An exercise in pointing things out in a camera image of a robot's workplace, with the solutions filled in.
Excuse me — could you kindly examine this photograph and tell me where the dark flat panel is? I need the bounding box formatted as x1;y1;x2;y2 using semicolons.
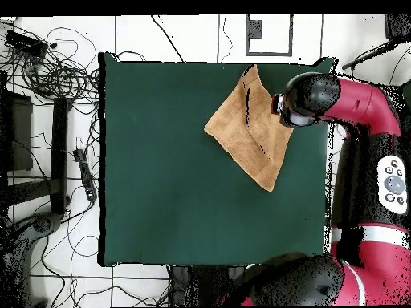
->
0;91;34;172

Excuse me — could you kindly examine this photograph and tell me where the black stand bar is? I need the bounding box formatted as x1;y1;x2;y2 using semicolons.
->
50;97;70;215

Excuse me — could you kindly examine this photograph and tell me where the black rod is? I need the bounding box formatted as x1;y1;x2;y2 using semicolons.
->
341;38;399;71

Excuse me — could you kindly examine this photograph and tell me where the black corner box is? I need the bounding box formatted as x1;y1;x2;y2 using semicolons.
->
384;13;411;43

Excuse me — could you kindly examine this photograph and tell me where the grey rounded base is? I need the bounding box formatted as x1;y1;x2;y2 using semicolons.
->
0;211;62;308

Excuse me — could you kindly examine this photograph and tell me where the tangle of black cables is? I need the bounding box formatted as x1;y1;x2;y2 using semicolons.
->
0;18;100;107

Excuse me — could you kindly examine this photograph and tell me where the long black cable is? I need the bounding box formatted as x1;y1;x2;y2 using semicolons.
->
150;14;185;63

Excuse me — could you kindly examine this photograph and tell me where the black power strip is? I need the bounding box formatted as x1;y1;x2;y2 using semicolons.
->
71;148;98;202

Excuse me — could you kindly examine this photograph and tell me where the tan terry towel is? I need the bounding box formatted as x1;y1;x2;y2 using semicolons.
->
203;63;295;193

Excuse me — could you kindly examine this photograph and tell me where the dark green table cloth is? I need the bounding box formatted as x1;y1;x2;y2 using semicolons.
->
97;51;338;269

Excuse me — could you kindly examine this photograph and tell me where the grey square frame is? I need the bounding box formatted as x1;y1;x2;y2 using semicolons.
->
245;14;294;58

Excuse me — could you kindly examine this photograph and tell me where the black electronics box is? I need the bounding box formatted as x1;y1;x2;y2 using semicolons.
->
4;29;49;59

